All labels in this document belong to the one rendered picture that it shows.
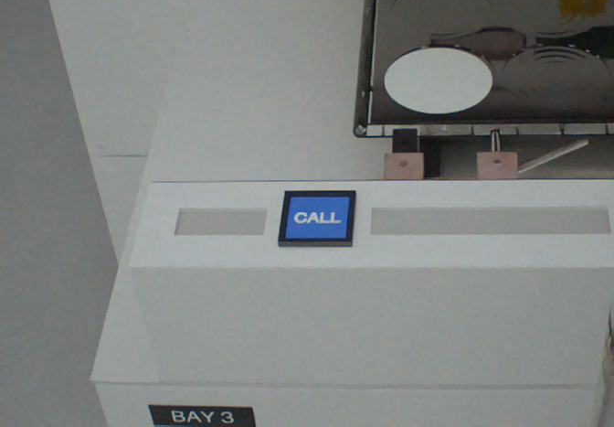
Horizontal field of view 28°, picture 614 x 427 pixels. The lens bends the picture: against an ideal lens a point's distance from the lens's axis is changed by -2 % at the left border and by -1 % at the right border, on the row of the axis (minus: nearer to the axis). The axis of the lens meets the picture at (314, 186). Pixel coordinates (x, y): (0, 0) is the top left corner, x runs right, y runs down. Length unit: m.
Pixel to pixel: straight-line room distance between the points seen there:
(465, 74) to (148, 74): 0.57
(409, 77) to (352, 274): 0.31
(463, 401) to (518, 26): 0.40
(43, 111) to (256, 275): 1.82
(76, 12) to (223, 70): 0.31
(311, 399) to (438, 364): 0.11
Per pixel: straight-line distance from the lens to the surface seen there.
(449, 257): 0.91
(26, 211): 2.47
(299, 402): 1.04
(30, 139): 2.64
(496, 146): 1.09
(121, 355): 1.06
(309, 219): 0.94
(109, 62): 1.62
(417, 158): 1.07
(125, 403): 1.07
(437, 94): 1.14
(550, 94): 1.15
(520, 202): 0.95
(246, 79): 1.32
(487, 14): 1.25
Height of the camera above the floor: 1.61
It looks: 42 degrees down
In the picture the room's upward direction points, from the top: 6 degrees counter-clockwise
